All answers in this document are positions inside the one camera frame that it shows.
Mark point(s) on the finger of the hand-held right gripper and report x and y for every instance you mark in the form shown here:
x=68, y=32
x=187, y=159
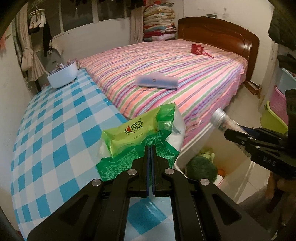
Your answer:
x=240, y=139
x=254, y=132

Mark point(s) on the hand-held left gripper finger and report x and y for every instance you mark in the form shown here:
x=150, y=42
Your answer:
x=153, y=166
x=148, y=166

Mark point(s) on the printed tube with cap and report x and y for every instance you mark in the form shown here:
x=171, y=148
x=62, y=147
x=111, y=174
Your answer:
x=222, y=120

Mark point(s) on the white plastic bin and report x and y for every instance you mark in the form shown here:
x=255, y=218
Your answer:
x=235, y=176

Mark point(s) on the green tissue packet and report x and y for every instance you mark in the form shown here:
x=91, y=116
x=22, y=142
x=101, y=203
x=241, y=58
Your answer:
x=129, y=134

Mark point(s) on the orange peel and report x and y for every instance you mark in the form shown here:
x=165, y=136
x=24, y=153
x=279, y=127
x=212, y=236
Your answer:
x=221, y=172

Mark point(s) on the green plush toy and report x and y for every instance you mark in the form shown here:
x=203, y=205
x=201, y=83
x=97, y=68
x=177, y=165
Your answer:
x=201, y=169

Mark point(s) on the person's right hand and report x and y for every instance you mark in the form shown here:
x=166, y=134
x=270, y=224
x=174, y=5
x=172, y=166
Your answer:
x=284, y=185

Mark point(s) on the green storage box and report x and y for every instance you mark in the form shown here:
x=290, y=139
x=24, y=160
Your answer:
x=272, y=120

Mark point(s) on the pink plastic basket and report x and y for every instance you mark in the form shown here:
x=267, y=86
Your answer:
x=278, y=102

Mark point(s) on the blue storage box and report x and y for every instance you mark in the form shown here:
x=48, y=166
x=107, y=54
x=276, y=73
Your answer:
x=286, y=81

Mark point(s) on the light purple pouch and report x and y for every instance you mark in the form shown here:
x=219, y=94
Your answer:
x=157, y=80

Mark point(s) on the red tasselled ornament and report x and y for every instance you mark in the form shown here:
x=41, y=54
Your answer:
x=197, y=49

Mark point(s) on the striped pink bed sheet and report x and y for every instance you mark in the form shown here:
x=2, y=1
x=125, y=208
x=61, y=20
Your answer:
x=161, y=64

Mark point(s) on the wooden bed headboard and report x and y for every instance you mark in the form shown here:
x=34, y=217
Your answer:
x=219, y=32

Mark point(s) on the dark hanging jacket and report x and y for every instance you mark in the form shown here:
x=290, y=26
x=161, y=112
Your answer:
x=284, y=23

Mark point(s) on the white round basin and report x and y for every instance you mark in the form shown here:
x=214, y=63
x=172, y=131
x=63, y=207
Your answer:
x=62, y=77

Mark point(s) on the assorted small items in basin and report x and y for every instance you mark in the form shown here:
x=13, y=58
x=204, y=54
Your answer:
x=61, y=66

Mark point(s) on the beige narrow curtain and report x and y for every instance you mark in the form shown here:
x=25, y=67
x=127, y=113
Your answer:
x=136, y=27

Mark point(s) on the stack of folded blankets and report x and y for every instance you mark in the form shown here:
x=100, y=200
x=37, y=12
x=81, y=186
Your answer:
x=159, y=23

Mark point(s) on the beige tied curtain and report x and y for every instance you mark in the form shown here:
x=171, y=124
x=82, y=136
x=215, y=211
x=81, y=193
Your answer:
x=32, y=60

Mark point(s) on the black hanging garment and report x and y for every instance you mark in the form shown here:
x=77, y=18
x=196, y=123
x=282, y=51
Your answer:
x=47, y=39

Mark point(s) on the row of hanging clothes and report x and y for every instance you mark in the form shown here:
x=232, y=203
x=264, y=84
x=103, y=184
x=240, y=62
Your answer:
x=138, y=3

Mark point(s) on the window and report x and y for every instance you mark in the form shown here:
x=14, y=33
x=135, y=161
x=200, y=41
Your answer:
x=76, y=14

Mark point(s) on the clothes hanger with socks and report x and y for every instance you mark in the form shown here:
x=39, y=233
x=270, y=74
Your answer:
x=37, y=20

